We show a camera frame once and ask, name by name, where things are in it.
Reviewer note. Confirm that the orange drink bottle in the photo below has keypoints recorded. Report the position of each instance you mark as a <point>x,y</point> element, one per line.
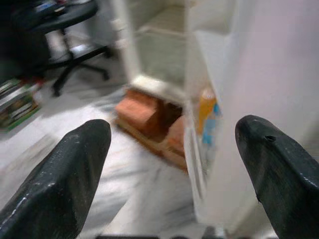
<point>207,107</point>

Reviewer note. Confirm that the white fridge door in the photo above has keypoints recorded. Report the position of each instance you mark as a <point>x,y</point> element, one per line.
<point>261,62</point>

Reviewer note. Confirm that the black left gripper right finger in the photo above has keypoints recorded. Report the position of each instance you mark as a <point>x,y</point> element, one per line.
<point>281,179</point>

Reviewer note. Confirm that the red brick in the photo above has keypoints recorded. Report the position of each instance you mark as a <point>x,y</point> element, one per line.
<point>177,139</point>
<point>137,112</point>

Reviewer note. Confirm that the white fridge body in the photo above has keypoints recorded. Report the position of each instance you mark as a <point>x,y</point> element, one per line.
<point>159,49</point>

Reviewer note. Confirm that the blue label water bottle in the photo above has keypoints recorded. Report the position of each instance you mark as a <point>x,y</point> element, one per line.
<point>209,129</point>

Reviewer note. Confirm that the colourful book pile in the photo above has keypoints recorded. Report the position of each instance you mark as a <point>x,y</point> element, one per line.
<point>15,104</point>

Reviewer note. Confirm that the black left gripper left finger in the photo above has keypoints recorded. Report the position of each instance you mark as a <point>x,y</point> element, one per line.
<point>54,186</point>

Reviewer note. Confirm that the wooden board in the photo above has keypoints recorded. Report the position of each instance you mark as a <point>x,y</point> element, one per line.
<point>139,142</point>

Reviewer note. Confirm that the black office chair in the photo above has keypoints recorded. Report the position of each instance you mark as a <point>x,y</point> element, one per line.
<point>62,17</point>

